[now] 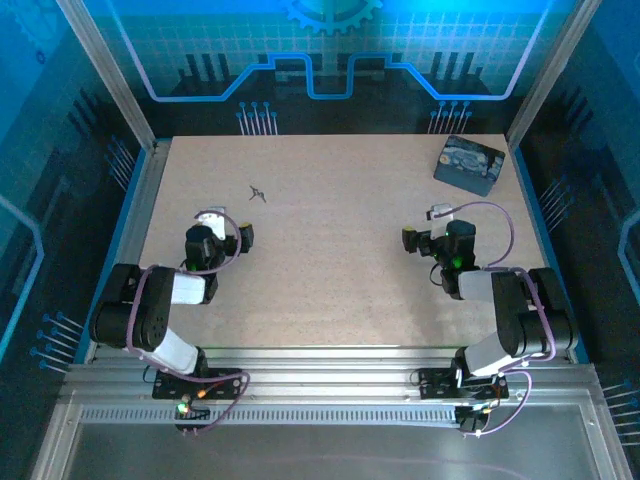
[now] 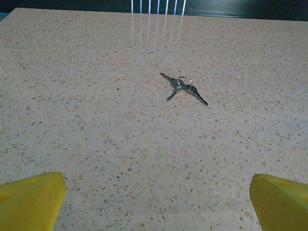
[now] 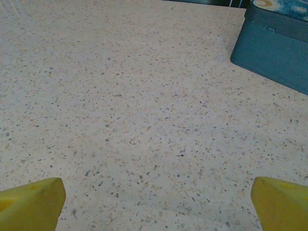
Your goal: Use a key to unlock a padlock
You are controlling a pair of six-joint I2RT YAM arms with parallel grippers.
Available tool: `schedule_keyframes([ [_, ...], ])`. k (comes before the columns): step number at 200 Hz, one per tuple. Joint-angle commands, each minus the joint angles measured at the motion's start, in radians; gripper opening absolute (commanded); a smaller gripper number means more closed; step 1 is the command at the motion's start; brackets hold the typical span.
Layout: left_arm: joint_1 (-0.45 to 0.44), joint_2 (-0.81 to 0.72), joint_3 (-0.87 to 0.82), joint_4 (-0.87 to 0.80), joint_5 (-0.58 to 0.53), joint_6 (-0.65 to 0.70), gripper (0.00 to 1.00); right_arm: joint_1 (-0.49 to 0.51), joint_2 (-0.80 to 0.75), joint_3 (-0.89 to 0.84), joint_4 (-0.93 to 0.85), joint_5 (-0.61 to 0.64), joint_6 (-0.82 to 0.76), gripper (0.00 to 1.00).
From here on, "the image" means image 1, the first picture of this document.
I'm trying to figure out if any starry night print lock box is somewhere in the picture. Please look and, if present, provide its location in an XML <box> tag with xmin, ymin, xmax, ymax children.
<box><xmin>432</xmin><ymin>134</ymin><xmax>507</xmax><ymax>198</ymax></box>

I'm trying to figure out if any grey metal panel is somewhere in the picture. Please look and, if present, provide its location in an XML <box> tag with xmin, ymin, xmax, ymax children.
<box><xmin>29</xmin><ymin>399</ymin><xmax>632</xmax><ymax>480</ymax></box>

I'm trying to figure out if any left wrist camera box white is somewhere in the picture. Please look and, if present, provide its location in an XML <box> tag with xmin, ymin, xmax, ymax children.
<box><xmin>198</xmin><ymin>206</ymin><xmax>229</xmax><ymax>242</ymax></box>

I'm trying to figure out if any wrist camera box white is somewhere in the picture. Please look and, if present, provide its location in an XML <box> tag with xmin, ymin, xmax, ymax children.
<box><xmin>425</xmin><ymin>201</ymin><xmax>457</xmax><ymax>227</ymax></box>
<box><xmin>198</xmin><ymin>206</ymin><xmax>229</xmax><ymax>242</ymax></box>

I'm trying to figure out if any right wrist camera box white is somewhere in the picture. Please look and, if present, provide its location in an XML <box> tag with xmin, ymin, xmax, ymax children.
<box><xmin>425</xmin><ymin>201</ymin><xmax>457</xmax><ymax>227</ymax></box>

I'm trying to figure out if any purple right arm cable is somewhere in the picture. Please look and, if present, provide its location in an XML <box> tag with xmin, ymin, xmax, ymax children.
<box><xmin>449</xmin><ymin>199</ymin><xmax>559</xmax><ymax>440</ymax></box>

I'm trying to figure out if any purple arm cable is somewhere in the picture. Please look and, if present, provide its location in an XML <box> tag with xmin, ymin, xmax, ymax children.
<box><xmin>122</xmin><ymin>209</ymin><xmax>251</xmax><ymax>437</ymax></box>
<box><xmin>449</xmin><ymin>199</ymin><xmax>559</xmax><ymax>440</ymax></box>

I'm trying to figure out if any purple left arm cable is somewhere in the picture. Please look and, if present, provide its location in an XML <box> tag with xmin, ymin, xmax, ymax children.
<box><xmin>122</xmin><ymin>209</ymin><xmax>251</xmax><ymax>437</ymax></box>

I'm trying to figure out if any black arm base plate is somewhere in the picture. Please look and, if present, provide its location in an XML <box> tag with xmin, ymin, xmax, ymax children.
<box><xmin>151</xmin><ymin>367</ymin><xmax>244</xmax><ymax>401</ymax></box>
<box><xmin>416</xmin><ymin>367</ymin><xmax>511</xmax><ymax>401</ymax></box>

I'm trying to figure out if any aluminium frame rail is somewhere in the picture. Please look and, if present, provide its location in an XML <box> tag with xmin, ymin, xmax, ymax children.
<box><xmin>59</xmin><ymin>345</ymin><xmax>600</xmax><ymax>402</ymax></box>

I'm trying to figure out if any slotted grey cable duct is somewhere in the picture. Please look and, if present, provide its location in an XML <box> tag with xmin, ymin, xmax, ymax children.
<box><xmin>78</xmin><ymin>405</ymin><xmax>462</xmax><ymax>427</ymax></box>

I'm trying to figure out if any aluminium corner post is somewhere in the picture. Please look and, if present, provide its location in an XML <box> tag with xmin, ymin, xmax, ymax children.
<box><xmin>504</xmin><ymin>0</ymin><xmax>604</xmax><ymax>150</ymax></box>
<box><xmin>54</xmin><ymin>0</ymin><xmax>159</xmax><ymax>152</ymax></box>

